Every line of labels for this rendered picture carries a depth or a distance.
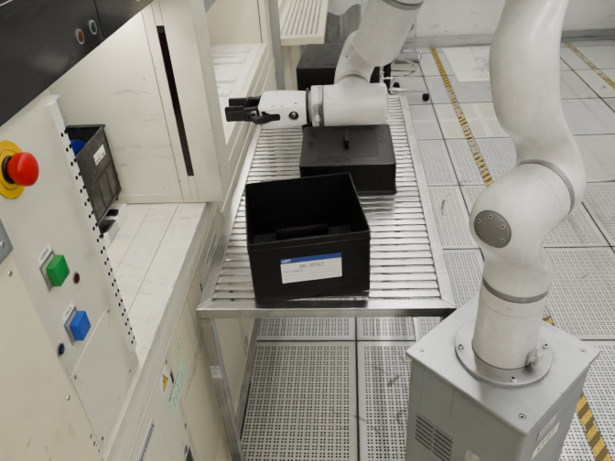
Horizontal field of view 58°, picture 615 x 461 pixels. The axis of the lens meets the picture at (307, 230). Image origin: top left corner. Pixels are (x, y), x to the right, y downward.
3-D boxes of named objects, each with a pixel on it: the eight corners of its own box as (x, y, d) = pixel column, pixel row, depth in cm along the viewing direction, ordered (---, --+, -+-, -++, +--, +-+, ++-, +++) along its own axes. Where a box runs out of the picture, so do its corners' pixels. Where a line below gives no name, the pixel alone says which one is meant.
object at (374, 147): (397, 193, 168) (398, 155, 161) (299, 197, 170) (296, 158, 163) (390, 149, 192) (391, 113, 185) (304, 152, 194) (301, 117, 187)
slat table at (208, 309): (434, 494, 169) (457, 307, 126) (238, 490, 174) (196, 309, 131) (400, 241, 276) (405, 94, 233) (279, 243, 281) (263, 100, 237)
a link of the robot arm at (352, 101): (323, 74, 116) (322, 103, 111) (386, 71, 115) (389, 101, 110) (325, 105, 123) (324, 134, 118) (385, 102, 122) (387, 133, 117)
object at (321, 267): (254, 305, 131) (245, 245, 121) (251, 237, 154) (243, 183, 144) (372, 290, 133) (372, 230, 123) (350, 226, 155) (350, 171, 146)
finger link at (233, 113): (256, 125, 114) (224, 126, 115) (258, 119, 117) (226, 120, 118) (254, 111, 113) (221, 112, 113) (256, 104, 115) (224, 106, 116)
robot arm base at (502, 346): (569, 350, 114) (589, 280, 103) (518, 404, 104) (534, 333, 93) (488, 305, 126) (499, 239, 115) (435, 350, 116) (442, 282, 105)
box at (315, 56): (378, 135, 202) (379, 67, 187) (300, 135, 205) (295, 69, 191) (380, 104, 225) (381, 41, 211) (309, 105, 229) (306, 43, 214)
